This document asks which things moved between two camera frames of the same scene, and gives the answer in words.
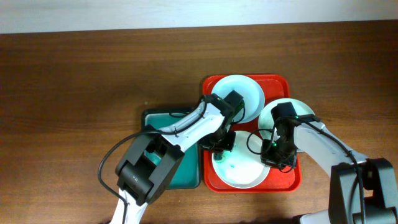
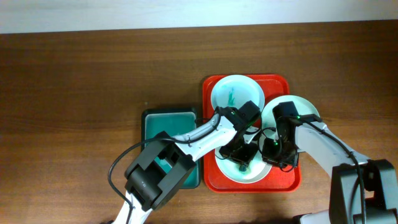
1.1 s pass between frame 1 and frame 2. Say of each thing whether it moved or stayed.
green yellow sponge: moved
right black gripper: stayed
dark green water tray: stayed
